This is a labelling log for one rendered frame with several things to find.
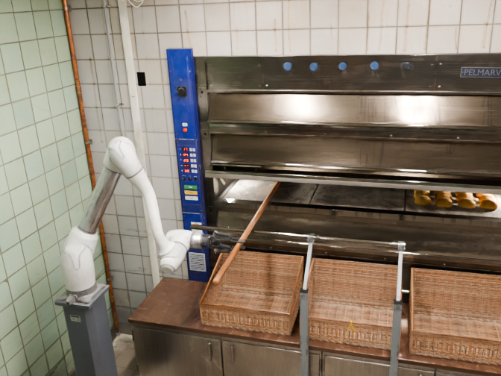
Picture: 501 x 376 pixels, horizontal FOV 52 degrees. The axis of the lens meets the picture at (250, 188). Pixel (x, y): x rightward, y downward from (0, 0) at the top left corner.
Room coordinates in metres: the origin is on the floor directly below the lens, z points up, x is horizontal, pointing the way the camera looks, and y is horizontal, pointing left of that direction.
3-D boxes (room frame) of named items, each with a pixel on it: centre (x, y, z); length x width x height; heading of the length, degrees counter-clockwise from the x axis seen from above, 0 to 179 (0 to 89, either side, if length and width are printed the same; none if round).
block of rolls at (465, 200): (3.12, -1.31, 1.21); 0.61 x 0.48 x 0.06; 163
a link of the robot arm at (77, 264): (2.38, 0.91, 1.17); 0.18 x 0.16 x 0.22; 17
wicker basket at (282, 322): (2.79, 0.01, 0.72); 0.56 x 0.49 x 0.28; 74
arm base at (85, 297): (2.35, 0.92, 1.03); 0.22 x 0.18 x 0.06; 164
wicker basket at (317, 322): (2.61, -0.57, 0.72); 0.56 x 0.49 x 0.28; 74
